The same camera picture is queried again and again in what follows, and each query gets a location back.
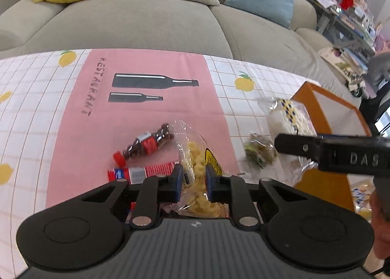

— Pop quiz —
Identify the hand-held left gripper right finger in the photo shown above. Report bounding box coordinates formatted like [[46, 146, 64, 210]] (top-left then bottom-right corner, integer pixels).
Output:
[[205, 165, 309, 228]]

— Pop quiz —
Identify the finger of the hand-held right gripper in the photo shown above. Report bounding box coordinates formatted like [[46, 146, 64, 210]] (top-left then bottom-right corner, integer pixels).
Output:
[[273, 133, 321, 158]]

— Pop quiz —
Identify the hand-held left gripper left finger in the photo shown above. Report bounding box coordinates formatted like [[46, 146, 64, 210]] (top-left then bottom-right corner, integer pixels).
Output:
[[72, 164, 184, 230]]

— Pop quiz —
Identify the yellow puffed snack bag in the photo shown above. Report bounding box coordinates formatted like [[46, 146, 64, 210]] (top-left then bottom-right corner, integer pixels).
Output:
[[169, 119, 242, 219]]

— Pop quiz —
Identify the clear bag white blue snack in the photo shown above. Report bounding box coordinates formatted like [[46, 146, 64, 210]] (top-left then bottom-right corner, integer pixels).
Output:
[[258, 97, 319, 177]]

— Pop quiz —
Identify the green snack packet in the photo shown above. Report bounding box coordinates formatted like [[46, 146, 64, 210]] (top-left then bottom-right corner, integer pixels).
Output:
[[243, 132, 277, 169]]

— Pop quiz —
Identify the orange cardboard box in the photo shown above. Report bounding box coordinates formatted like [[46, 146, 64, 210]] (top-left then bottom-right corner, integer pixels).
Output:
[[289, 81, 375, 216]]

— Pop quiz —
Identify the chocolate candy bottle red cap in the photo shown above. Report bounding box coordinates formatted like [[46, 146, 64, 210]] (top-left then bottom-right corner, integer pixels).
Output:
[[113, 122, 175, 167]]

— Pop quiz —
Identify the person's right hand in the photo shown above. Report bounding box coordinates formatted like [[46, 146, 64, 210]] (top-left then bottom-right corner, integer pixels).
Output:
[[370, 188, 390, 262]]

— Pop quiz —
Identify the red blue snack tube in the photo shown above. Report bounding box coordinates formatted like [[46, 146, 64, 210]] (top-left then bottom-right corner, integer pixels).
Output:
[[107, 161, 181, 186]]

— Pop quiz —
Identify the yellow blue snack bag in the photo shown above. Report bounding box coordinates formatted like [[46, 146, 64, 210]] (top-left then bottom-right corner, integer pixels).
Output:
[[349, 179, 375, 222]]

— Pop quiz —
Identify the dark chair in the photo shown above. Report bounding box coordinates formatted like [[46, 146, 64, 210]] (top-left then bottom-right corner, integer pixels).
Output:
[[367, 53, 390, 137]]

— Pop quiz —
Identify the black white bag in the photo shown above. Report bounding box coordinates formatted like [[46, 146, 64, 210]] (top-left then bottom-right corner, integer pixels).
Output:
[[347, 79, 367, 97]]

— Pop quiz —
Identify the open magazine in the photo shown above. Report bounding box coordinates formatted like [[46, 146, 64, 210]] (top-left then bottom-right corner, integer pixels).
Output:
[[318, 46, 370, 82]]

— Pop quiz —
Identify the grey shelf unit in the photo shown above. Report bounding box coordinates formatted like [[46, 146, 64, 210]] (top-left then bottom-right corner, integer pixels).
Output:
[[305, 0, 390, 92]]

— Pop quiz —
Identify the pink checked lemon tablecloth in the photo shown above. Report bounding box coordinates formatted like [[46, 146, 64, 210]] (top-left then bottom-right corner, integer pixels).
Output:
[[0, 49, 373, 274]]

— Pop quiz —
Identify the beige sofa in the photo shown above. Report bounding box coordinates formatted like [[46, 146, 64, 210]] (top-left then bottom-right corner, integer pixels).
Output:
[[0, 0, 366, 110]]

